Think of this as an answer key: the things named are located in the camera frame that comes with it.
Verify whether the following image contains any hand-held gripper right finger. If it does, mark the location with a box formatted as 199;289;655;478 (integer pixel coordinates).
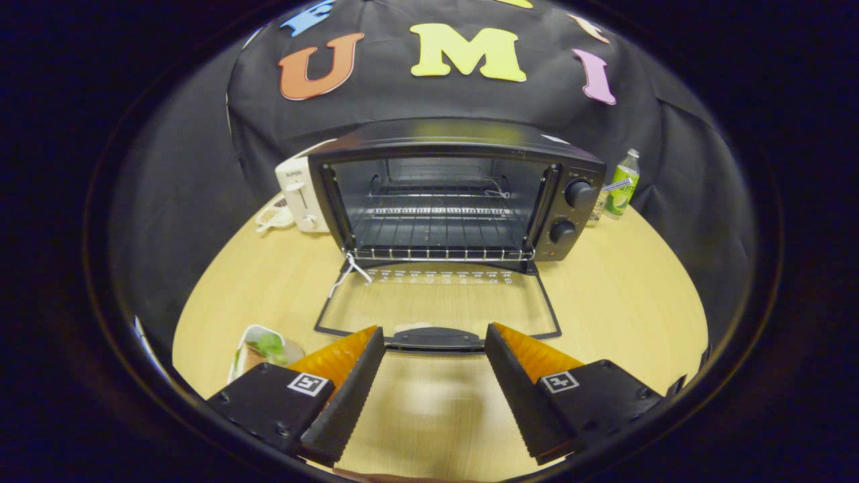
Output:
483;322;685;466

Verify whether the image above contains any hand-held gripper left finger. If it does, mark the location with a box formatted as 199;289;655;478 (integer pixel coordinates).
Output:
205;325;387;468

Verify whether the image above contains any white bread sandwich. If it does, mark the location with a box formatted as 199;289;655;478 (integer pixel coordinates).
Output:
228;325;306;384

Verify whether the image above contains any black toaster oven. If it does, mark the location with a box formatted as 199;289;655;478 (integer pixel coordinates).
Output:
307;117;607;353

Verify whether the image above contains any white pop-up toaster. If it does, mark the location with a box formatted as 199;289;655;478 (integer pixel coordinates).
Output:
274;139;336;234

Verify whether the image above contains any small white snack dish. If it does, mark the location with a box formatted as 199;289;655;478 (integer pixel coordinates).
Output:
255;195;296;234

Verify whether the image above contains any green drink bottle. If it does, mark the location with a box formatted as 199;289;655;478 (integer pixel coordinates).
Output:
605;149;641;217

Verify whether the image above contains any metal wire oven rack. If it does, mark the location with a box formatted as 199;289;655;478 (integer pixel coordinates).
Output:
349;181;538;262

